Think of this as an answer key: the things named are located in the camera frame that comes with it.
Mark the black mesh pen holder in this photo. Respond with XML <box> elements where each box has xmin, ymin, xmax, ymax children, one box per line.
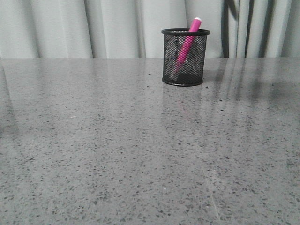
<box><xmin>161</xmin><ymin>28</ymin><xmax>210</xmax><ymax>86</ymax></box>

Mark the pink pen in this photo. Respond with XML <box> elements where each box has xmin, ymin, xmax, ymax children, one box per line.
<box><xmin>175</xmin><ymin>17</ymin><xmax>202</xmax><ymax>73</ymax></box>

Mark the grey curtain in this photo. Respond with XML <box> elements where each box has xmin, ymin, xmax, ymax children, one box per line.
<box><xmin>0</xmin><ymin>0</ymin><xmax>300</xmax><ymax>58</ymax></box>

